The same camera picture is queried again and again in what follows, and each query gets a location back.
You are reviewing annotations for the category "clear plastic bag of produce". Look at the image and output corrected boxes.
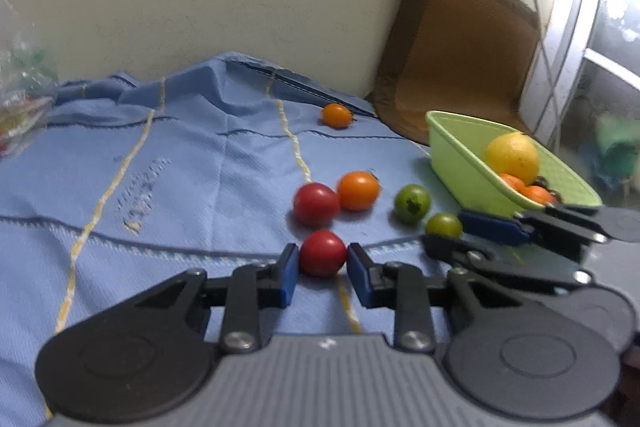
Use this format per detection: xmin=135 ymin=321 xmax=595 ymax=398
xmin=0 ymin=0 xmax=61 ymax=160

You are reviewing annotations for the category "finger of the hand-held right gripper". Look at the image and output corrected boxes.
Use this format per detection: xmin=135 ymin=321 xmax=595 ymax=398
xmin=459 ymin=204 xmax=608 ymax=260
xmin=424 ymin=234 xmax=591 ymax=298

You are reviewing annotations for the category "white window frame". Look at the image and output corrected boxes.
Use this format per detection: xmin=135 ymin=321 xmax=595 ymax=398
xmin=520 ymin=0 xmax=640 ymax=142

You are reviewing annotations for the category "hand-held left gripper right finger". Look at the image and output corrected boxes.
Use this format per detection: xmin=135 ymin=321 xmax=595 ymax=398
xmin=347 ymin=243 xmax=536 ymax=354

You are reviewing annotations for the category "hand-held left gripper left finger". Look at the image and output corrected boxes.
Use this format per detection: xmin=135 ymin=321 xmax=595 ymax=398
xmin=120 ymin=243 xmax=300 ymax=354

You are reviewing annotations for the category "red cherry tomato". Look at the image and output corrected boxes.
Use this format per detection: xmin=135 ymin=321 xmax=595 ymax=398
xmin=299 ymin=230 xmax=347 ymax=278
xmin=293 ymin=183 xmax=341 ymax=229

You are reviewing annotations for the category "brown woven seat cushion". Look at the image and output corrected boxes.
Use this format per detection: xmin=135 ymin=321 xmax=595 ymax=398
xmin=367 ymin=0 xmax=543 ymax=145

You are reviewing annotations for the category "blue striped blanket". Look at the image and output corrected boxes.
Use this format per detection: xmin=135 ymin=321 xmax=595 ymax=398
xmin=0 ymin=52 xmax=640 ymax=427

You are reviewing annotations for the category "light green plastic basin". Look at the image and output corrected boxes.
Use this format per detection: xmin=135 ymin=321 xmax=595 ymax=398
xmin=425 ymin=110 xmax=603 ymax=219

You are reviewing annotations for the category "green cherry tomato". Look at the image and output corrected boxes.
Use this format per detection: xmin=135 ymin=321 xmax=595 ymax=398
xmin=425 ymin=213 xmax=464 ymax=239
xmin=394 ymin=184 xmax=432 ymax=224

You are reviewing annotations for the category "orange cherry tomato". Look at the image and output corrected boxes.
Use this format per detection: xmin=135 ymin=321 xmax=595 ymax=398
xmin=321 ymin=103 xmax=353 ymax=129
xmin=336 ymin=171 xmax=381 ymax=212

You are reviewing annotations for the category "blurred green container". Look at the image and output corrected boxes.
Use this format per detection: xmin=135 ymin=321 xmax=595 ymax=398
xmin=595 ymin=114 xmax=640 ymax=180

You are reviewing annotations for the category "large yellow citrus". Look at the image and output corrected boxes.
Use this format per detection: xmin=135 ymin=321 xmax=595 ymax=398
xmin=485 ymin=132 xmax=541 ymax=185

